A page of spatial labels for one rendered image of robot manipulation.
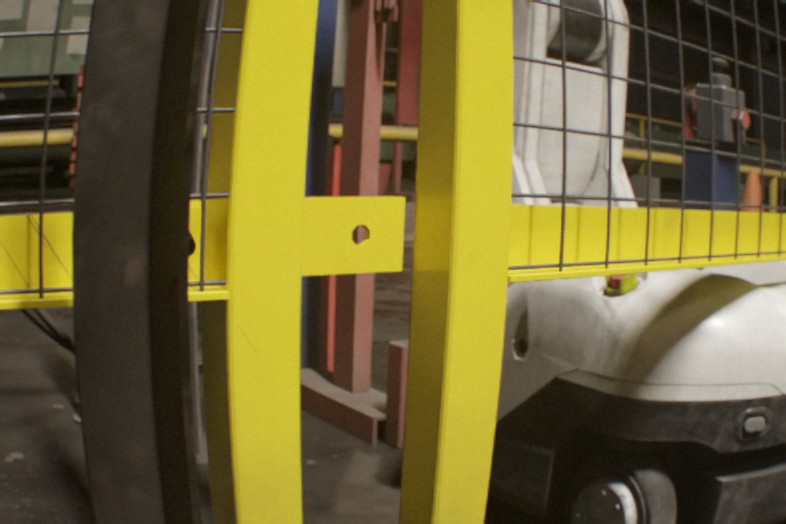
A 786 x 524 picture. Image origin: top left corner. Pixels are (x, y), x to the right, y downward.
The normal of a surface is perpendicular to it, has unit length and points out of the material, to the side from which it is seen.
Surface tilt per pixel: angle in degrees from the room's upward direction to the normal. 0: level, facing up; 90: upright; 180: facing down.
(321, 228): 90
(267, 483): 90
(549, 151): 97
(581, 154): 101
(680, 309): 47
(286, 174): 90
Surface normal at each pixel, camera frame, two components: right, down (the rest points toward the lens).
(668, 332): -0.20, -0.47
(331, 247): 0.56, 0.13
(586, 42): 0.36, 0.73
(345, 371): -0.83, 0.04
